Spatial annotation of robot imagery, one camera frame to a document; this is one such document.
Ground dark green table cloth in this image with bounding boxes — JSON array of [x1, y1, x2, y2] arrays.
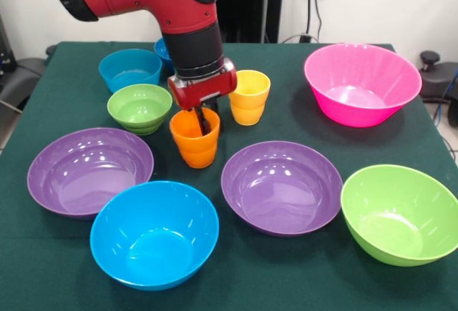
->
[[0, 41, 458, 311]]

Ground large blue bowl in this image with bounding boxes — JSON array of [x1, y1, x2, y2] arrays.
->
[[89, 180, 220, 292]]

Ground small green bowl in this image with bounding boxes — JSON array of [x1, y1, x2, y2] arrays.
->
[[107, 84, 173, 136]]

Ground small light blue bowl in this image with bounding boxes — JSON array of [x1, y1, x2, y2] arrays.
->
[[99, 49, 163, 94]]

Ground black chair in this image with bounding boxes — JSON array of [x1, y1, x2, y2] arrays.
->
[[0, 14, 58, 112]]

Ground large green bowl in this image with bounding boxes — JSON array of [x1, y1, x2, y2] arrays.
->
[[341, 164, 458, 267]]

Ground black cables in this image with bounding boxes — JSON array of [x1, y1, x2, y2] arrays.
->
[[281, 0, 323, 44]]

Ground yellow cup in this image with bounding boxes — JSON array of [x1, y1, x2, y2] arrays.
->
[[229, 69, 271, 127]]

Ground purple bowl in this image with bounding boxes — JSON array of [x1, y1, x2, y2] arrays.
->
[[26, 127, 155, 219], [221, 140, 344, 237]]

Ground orange cup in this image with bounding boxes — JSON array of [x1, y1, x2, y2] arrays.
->
[[170, 107, 221, 169]]

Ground large pink bowl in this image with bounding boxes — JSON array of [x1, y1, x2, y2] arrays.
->
[[304, 43, 423, 129]]

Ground black knobbed equipment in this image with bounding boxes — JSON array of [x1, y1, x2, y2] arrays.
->
[[419, 50, 458, 129]]

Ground small dark blue bowl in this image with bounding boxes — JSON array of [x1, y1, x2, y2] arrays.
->
[[155, 37, 177, 69]]

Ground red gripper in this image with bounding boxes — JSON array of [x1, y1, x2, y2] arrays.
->
[[167, 58, 238, 137]]

